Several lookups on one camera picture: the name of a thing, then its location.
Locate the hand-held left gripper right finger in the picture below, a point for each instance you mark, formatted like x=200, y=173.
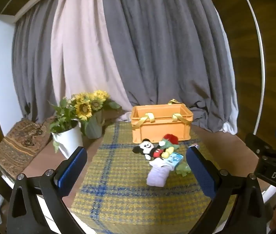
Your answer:
x=201, y=173

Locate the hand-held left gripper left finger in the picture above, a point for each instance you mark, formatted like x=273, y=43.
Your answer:
x=71, y=169

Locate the blue tissue pack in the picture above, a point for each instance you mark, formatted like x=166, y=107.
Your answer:
x=174, y=159

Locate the orange plastic crate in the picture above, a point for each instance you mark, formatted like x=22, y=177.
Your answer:
x=161, y=126

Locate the green frog toy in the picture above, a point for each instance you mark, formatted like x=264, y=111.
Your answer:
x=183, y=169

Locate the white flower pot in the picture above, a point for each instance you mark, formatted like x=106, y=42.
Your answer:
x=69, y=139

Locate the white sheer curtain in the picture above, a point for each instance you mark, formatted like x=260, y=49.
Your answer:
x=228, y=124

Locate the white sock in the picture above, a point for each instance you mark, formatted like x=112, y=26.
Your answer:
x=157, y=175

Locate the green plush with red hat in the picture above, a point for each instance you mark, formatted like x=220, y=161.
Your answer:
x=170, y=138

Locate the yellow blue checked mat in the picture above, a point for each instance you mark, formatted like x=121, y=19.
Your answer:
x=118, y=175

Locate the grey green vase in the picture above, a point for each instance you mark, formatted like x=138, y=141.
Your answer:
x=94, y=126

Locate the green leafy plant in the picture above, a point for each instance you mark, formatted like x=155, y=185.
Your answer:
x=63, y=117

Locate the black mouse plush toy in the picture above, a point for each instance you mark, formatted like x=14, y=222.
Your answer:
x=150, y=148

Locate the brown patterned cushion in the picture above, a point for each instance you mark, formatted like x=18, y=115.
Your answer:
x=18, y=146

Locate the sunflower bouquet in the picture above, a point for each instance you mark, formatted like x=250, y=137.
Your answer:
x=84, y=107

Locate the white hoop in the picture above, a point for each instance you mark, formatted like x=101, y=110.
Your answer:
x=257, y=29

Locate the pale pink curtain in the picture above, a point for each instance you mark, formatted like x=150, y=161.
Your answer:
x=79, y=41

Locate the grey curtain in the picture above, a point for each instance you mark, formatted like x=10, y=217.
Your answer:
x=157, y=41

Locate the white curtain rail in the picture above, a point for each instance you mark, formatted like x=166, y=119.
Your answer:
x=18, y=13

